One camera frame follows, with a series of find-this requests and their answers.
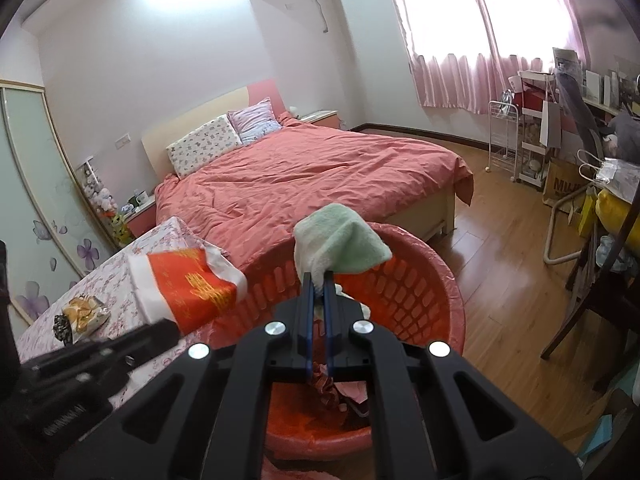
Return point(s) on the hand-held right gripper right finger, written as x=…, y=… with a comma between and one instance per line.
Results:
x=329, y=320

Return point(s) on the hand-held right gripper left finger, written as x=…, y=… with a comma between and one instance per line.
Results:
x=307, y=320

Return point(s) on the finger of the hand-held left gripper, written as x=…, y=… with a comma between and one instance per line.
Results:
x=147, y=337

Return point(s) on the red paper napkin pack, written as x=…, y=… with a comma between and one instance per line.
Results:
x=195, y=290

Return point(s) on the brown ruffled cloth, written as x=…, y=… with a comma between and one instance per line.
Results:
x=327, y=390

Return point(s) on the green towel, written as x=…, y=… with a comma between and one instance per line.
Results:
x=340, y=240

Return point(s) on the red plastic laundry basket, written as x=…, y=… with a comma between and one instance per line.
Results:
x=415, y=285

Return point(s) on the black floral cloth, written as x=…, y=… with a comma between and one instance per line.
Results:
x=62, y=330

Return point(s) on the yellow snack packet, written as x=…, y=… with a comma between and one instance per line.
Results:
x=85, y=312

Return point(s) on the yellow plush toy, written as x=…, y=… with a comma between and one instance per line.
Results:
x=120, y=230

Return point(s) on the pink nightstand with clutter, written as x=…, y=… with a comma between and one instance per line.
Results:
x=142, y=222

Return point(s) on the white mug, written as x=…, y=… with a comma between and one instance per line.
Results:
x=139, y=197

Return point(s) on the plush toy bouquet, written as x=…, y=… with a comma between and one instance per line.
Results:
x=100, y=195

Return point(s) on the wardrobe with flower print doors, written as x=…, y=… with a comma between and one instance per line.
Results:
x=45, y=185

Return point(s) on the floral white pillow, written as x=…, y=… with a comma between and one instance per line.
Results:
x=205, y=142

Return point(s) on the striped pink pillow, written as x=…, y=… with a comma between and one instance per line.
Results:
x=255, y=120

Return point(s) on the small white plush toy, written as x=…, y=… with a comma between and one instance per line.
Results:
x=293, y=111

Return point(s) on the bed with red duvet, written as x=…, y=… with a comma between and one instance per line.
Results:
x=200, y=117

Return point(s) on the pink headboard panel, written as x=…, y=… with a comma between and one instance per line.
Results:
x=272, y=92

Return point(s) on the white metal rack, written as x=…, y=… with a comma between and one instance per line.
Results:
x=502, y=140

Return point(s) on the white trolley shelf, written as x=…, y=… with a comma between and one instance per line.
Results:
x=532, y=160

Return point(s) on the dark wooden chair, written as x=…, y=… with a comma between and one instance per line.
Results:
x=590, y=310

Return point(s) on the brown paper bag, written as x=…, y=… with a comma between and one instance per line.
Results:
x=565, y=182

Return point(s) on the pink curtain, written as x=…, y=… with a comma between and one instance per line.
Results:
x=450, y=75

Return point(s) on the white paper bag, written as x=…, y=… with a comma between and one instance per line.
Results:
x=550, y=125

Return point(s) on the light blue paper sheet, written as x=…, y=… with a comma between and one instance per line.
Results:
x=602, y=437

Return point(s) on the red box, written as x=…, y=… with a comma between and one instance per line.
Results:
x=535, y=95

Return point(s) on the yellow bag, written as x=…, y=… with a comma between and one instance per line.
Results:
x=620, y=212

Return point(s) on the grey white shopping bag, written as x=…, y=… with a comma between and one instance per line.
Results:
x=617, y=175

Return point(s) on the grey plush toy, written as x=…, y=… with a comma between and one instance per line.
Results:
x=625, y=132

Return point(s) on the white wall socket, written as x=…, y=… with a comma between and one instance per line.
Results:
x=123, y=140

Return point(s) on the white tubular frame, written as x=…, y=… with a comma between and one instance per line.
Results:
x=552, y=230

